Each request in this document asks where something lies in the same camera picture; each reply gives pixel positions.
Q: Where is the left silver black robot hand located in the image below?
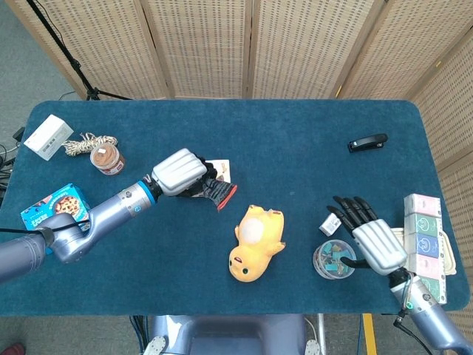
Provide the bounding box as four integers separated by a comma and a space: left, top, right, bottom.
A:
151, 148, 225, 199

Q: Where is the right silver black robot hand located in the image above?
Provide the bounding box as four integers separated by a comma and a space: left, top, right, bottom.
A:
327, 195, 409, 277

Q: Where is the grey knit glove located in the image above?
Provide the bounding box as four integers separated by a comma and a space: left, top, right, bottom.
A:
191, 173, 239, 212

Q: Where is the pastel tissue pack stack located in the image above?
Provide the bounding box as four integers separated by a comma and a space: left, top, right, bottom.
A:
402, 193, 448, 305

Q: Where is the chocolate biscuit carton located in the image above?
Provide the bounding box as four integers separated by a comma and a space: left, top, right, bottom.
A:
205, 159, 232, 183

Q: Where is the clear tub of binder clips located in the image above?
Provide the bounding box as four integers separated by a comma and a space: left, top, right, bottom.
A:
313, 239, 358, 280

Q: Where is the small white cube box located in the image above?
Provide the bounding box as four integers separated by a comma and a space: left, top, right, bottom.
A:
319, 213, 343, 237

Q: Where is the clear jar with brown contents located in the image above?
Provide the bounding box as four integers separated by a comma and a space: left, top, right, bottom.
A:
89, 143, 126, 176

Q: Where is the yellow floor tape strip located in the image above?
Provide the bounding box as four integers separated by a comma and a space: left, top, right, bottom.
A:
361, 313, 378, 355

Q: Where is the black stapler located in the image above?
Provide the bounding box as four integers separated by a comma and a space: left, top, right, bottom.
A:
347, 133, 389, 154

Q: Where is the yellow plush toy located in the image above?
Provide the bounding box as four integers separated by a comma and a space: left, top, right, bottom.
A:
228, 205, 287, 284

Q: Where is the blue table cloth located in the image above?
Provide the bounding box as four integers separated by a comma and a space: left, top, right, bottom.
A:
0, 98, 466, 317

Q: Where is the blue cookie box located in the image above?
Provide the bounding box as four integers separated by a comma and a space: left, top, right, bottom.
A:
20, 183, 92, 232

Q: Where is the woven wooden folding screen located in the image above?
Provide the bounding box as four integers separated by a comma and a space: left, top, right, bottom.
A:
5, 0, 473, 347

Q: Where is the white cardboard box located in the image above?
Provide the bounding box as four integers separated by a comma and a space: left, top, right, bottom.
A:
23, 114, 75, 161

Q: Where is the black tripod stand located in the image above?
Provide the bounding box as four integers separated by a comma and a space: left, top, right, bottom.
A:
26, 0, 132, 101

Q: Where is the grey robot torso base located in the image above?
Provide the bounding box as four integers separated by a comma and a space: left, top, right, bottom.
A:
142, 314, 322, 355

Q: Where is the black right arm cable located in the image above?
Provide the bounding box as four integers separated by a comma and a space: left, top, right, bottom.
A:
393, 310, 433, 355

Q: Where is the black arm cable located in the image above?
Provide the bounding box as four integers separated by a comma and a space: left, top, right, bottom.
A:
0, 220, 92, 234
393, 310, 433, 355

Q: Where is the beige twisted rope bundle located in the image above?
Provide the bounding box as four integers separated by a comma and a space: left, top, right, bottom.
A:
61, 132, 118, 157

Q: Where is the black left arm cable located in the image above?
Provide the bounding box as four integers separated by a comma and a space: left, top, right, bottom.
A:
0, 220, 92, 234

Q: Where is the black floor cable bundle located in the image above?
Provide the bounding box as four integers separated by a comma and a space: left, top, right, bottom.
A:
0, 127, 27, 197

